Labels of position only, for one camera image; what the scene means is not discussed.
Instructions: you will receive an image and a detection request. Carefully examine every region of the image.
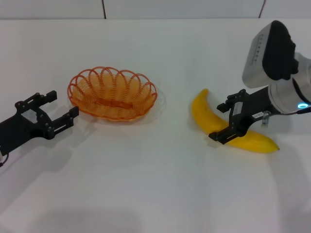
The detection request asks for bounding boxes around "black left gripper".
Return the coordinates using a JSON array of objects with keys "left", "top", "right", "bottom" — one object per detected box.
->
[{"left": 0, "top": 90, "right": 80, "bottom": 154}]

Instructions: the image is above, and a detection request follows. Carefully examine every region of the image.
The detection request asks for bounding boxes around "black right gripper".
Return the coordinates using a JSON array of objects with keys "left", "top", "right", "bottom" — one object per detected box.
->
[{"left": 208, "top": 87, "right": 278, "bottom": 145}]

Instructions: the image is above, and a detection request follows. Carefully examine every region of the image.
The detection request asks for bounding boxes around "yellow banana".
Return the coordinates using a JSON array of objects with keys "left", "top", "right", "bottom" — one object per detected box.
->
[{"left": 191, "top": 88, "right": 280, "bottom": 154}]

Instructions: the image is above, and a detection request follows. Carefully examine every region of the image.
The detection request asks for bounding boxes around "orange woven plastic basket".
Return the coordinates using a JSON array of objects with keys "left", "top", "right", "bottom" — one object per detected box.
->
[{"left": 67, "top": 65, "right": 158, "bottom": 122}]

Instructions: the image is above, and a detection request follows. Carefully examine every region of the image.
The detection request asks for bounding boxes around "grey black wrist camera box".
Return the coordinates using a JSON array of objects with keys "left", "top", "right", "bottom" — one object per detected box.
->
[{"left": 242, "top": 20, "right": 299, "bottom": 88}]

